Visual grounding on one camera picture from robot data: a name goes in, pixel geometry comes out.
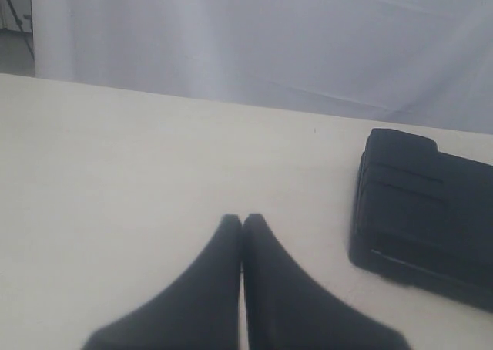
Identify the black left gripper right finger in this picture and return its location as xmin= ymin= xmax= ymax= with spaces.
xmin=243 ymin=214 xmax=409 ymax=349

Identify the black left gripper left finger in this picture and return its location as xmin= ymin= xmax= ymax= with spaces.
xmin=84 ymin=214 xmax=242 ymax=349

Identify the black plastic tool case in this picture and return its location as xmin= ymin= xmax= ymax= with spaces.
xmin=348 ymin=128 xmax=492 ymax=311

